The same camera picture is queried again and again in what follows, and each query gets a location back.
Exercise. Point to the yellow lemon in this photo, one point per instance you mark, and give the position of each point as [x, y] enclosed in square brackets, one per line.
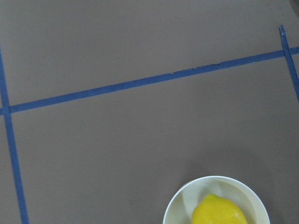
[217, 210]

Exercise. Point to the white bowl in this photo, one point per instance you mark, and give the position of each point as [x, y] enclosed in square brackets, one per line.
[183, 203]

